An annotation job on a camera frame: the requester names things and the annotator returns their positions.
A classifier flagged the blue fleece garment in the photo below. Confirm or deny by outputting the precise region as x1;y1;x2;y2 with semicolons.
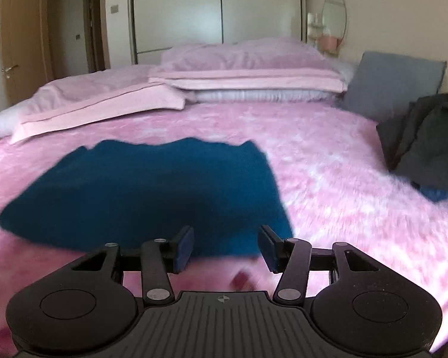
0;137;295;259

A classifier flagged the wooden room door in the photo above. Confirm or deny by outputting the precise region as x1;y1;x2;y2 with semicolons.
1;0;49;107

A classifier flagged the pink floral blanket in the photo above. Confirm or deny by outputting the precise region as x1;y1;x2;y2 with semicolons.
0;101;448;347

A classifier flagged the dark grey garment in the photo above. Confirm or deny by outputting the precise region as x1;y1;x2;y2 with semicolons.
376;82;448;191

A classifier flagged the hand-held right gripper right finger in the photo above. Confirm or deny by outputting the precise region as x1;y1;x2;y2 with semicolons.
257;225;382;304

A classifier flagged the grey pillow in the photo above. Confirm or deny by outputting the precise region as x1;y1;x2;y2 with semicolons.
340;51;447;120

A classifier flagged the cream sliding-door wardrobe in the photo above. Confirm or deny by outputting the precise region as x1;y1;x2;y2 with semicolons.
129;0;307;65

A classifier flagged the oval wall mirror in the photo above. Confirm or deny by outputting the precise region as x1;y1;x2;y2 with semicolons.
322;0;348;41

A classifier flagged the pink storage box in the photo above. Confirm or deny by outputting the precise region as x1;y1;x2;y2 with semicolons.
318;35;340;51

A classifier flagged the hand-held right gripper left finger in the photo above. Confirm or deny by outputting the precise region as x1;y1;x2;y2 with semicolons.
71;226;195;304

